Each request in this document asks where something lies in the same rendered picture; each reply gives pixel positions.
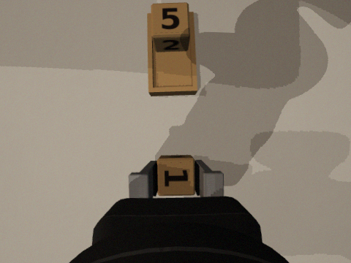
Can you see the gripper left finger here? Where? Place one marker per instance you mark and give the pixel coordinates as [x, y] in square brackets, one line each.
[144, 184]

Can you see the tan wooden number cube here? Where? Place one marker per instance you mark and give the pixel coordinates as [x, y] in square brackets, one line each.
[170, 28]
[176, 175]

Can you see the brown wooden tray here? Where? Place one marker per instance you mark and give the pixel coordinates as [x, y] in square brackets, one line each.
[172, 73]

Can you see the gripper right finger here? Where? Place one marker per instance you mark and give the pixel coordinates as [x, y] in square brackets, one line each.
[208, 183]

